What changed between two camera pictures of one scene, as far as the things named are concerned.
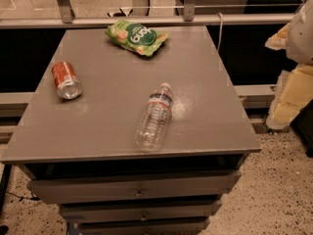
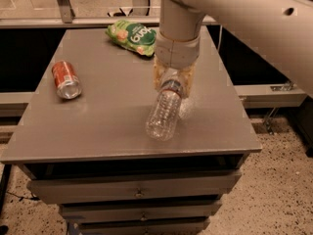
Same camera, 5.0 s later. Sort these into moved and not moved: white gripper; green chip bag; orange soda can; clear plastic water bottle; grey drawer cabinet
Moved: clear plastic water bottle; white gripper
Not moved: green chip bag; orange soda can; grey drawer cabinet
